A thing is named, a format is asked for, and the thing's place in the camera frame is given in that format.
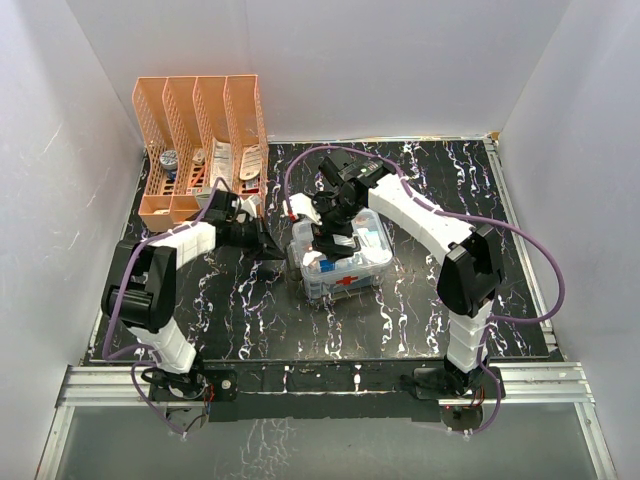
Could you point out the white blue bandage roll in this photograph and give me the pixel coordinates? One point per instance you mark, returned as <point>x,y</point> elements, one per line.
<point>326,266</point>

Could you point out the clear plastic storage box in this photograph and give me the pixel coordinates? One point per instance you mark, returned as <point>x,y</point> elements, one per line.
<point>365,268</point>

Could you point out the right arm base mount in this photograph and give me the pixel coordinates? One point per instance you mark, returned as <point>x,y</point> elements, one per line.
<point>440,385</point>

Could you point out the clear plastic box lid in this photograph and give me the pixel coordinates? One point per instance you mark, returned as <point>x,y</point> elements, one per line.
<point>366,225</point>

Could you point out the white medicine box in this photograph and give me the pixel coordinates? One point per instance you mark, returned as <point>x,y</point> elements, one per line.
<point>203,196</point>

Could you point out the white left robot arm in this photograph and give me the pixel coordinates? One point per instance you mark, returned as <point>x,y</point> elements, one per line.
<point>140,290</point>

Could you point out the white paper packet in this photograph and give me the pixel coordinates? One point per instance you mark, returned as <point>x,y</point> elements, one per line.
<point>221,165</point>

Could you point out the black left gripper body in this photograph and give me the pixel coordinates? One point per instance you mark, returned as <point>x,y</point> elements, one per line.
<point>246,236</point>

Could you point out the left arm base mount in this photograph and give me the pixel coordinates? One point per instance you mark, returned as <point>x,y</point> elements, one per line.
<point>200,384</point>

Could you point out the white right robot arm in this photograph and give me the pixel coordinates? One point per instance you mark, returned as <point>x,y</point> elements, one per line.
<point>470,259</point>

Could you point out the orange plastic file organizer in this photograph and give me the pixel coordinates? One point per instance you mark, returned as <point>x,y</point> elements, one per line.
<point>187,114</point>

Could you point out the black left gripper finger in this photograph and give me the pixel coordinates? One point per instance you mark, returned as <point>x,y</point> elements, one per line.
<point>267,250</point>
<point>268,272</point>

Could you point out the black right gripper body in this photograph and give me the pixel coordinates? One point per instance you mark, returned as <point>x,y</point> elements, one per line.
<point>336,220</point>

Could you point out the aluminium frame rail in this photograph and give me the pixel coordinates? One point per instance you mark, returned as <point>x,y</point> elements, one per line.
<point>545,428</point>

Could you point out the round blue white tin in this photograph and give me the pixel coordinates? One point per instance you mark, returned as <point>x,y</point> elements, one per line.
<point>169,162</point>

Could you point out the beige blister pack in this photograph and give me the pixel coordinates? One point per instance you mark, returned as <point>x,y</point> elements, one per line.
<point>251,163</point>

